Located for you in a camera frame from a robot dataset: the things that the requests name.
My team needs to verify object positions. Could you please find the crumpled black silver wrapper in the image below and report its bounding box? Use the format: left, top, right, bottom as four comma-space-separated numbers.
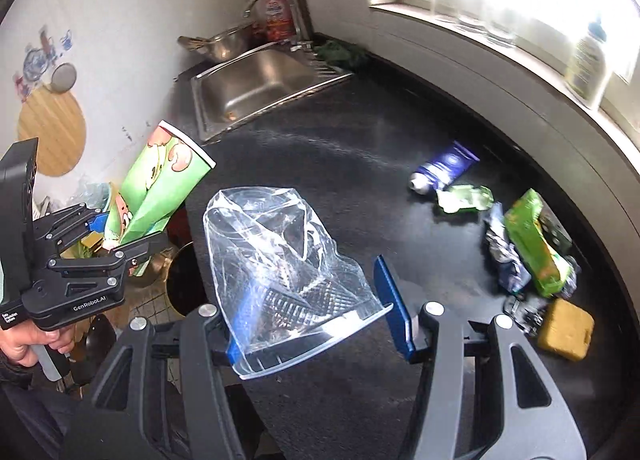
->
502, 292, 549, 339

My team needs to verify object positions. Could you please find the yellow sponge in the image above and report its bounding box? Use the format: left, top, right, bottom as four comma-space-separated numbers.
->
537, 297, 595, 362

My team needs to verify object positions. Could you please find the light blue plastic basket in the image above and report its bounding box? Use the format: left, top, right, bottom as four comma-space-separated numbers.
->
65, 182, 114, 222

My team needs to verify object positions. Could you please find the green snack packet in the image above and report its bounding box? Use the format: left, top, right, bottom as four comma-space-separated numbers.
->
504, 189, 575, 298

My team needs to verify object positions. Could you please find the blue squeeze tube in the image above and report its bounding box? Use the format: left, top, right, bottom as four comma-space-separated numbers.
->
409, 141, 481, 194

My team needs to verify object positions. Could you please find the crumpled green wrapper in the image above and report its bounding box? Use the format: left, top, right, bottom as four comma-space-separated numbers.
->
435, 184, 495, 215

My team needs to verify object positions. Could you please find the green paper food bag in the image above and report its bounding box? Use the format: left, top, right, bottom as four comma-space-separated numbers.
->
102, 121, 217, 262

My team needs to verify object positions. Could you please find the person's left hand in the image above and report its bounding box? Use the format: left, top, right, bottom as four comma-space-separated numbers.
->
0, 325, 76, 372

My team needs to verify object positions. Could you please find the black round bin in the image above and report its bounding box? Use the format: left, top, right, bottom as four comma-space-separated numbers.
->
165, 240, 214, 319

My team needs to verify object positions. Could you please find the dark green cloth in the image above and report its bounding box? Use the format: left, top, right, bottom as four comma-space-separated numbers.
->
317, 40, 371, 72

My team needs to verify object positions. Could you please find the clear plastic container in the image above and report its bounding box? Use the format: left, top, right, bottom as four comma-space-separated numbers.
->
202, 186, 396, 381

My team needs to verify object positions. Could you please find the chrome faucet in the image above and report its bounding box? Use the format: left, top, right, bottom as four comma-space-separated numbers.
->
243, 0, 314, 52

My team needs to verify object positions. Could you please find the red detergent bottle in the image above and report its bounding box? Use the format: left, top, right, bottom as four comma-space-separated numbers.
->
250, 0, 296, 44

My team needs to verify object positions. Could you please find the steel pot by sink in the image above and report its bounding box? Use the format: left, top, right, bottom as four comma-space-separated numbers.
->
177, 22, 254, 64

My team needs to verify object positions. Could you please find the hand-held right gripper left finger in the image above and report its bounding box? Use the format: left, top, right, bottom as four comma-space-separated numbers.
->
89, 285, 252, 460

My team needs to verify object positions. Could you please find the stainless steel sink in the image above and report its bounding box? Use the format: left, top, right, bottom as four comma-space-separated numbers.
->
190, 42, 354, 144

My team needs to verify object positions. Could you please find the round wooden board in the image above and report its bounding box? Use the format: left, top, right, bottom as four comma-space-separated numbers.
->
17, 90, 87, 176

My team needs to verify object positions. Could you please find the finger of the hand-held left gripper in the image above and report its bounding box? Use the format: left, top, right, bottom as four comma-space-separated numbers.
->
32, 202, 109, 253
47, 230, 171, 282

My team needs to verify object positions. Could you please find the crumpled silver foil wrapper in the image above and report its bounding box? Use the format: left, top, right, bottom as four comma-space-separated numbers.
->
484, 202, 534, 294

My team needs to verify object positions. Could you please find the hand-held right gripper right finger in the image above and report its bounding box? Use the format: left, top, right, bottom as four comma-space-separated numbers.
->
374, 255, 587, 460

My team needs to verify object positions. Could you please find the white plastic bottle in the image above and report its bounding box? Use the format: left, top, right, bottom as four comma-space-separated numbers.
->
564, 20, 609, 102

